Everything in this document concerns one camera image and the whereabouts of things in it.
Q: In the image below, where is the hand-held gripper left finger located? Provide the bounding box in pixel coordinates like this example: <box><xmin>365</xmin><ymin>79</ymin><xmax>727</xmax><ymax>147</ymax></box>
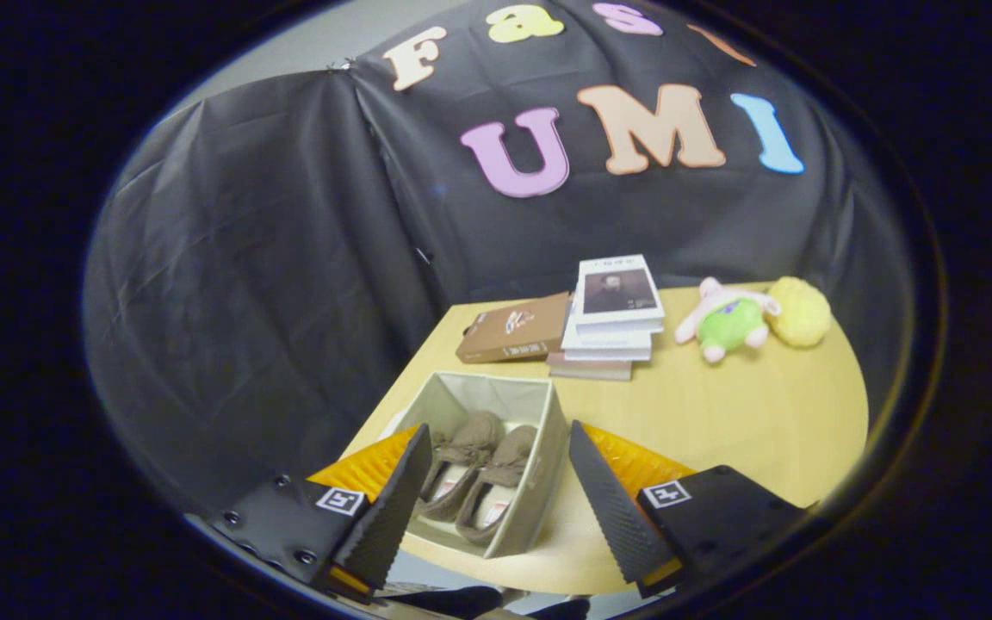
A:
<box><xmin>212</xmin><ymin>424</ymin><xmax>434</xmax><ymax>604</ymax></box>

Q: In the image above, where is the brown shoe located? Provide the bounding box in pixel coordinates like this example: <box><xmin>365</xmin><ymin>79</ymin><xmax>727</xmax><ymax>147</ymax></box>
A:
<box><xmin>417</xmin><ymin>410</ymin><xmax>506</xmax><ymax>523</ymax></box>
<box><xmin>455</xmin><ymin>425</ymin><xmax>541</xmax><ymax>546</ymax></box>

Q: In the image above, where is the cream fabric storage box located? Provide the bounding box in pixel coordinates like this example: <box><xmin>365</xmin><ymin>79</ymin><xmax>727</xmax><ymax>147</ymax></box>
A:
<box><xmin>384</xmin><ymin>370</ymin><xmax>571</xmax><ymax>560</ymax></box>

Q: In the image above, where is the yellow plush ball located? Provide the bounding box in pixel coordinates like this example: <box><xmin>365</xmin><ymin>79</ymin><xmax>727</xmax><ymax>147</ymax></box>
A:
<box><xmin>765</xmin><ymin>276</ymin><xmax>834</xmax><ymax>350</ymax></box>

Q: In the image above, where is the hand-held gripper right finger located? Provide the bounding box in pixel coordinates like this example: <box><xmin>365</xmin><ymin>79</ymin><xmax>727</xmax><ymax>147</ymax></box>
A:
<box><xmin>568</xmin><ymin>420</ymin><xmax>809</xmax><ymax>598</ymax></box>

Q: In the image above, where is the white book with portrait cover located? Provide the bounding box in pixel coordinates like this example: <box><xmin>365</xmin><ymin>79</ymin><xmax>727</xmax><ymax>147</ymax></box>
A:
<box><xmin>571</xmin><ymin>254</ymin><xmax>667</xmax><ymax>336</ymax></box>

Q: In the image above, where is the pink and green plush toy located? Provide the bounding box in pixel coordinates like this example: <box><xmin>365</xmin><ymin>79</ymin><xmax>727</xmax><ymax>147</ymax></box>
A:
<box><xmin>674</xmin><ymin>276</ymin><xmax>782</xmax><ymax>364</ymax></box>

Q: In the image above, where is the brown book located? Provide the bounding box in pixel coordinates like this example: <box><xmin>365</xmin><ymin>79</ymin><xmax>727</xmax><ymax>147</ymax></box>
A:
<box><xmin>456</xmin><ymin>291</ymin><xmax>573</xmax><ymax>365</ymax></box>

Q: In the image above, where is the black backdrop cloth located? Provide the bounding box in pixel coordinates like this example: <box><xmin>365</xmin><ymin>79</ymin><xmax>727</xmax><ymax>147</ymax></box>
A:
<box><xmin>83</xmin><ymin>0</ymin><xmax>919</xmax><ymax>518</ymax></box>

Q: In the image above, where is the pale pink book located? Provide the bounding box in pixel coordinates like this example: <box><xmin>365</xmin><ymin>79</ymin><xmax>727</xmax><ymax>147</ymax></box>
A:
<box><xmin>545</xmin><ymin>350</ymin><xmax>635</xmax><ymax>382</ymax></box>

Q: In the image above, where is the plain white book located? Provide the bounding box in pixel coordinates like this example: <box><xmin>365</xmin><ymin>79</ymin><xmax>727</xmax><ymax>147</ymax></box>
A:
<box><xmin>560</xmin><ymin>301</ymin><xmax>654</xmax><ymax>363</ymax></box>

